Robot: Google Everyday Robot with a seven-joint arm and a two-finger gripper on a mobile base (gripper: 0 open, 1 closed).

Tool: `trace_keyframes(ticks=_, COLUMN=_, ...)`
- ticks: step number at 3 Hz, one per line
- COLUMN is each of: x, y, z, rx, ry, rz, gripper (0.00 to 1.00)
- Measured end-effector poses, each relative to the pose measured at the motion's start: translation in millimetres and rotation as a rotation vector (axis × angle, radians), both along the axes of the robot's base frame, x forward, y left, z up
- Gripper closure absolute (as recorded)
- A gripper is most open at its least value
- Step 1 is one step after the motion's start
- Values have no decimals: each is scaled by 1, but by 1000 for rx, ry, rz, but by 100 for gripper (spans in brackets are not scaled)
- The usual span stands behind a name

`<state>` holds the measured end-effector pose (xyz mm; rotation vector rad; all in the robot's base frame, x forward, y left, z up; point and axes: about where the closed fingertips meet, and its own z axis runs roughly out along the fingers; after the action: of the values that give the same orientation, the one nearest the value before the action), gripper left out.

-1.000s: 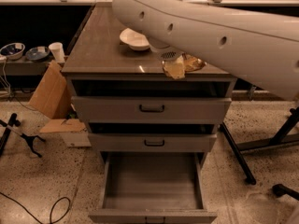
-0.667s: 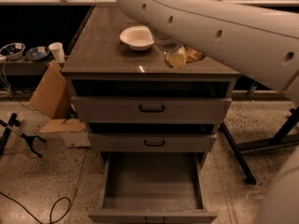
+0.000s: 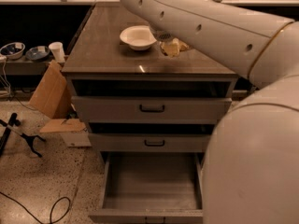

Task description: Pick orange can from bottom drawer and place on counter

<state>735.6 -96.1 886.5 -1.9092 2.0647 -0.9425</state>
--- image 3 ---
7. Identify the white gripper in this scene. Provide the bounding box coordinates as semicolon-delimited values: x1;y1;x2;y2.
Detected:
149;24;180;57

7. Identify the crushed orange can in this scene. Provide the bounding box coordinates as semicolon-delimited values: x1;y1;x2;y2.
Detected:
178;41;190;51

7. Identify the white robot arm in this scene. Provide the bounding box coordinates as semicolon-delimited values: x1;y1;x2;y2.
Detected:
120;0;299;224

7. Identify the white bowl on counter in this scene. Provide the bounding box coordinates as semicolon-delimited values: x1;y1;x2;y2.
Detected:
120;25;156;51

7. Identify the grey drawer cabinet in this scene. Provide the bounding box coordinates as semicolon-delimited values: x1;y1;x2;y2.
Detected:
61;2;239;161

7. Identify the top grey drawer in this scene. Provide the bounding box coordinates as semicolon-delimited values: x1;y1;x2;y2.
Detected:
72;96;232;124

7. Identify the grey drawer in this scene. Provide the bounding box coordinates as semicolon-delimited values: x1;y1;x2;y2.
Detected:
89;133;210;153
90;152;203;224
72;96;232;124

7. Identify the middle grey drawer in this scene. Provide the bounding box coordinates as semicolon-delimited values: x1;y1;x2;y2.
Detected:
89;133;210;153

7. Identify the bottom grey drawer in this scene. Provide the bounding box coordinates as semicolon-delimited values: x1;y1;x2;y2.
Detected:
90;152;203;224

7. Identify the white paper cup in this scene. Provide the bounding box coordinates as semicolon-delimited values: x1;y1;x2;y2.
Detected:
49;42;65;63

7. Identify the white cardboard box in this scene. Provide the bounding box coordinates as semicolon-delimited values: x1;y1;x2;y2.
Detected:
40;119;91;147

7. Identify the brown cardboard sheet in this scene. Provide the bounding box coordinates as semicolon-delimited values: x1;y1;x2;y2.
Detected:
29;60;72;119

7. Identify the grey side shelf left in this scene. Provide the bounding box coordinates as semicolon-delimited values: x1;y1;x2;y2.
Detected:
0;56;54;76

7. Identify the black tripod stand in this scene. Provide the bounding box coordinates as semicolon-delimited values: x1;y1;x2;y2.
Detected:
0;112;47;159

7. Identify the black floor cable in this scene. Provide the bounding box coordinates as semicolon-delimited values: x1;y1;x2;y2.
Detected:
0;191;72;224

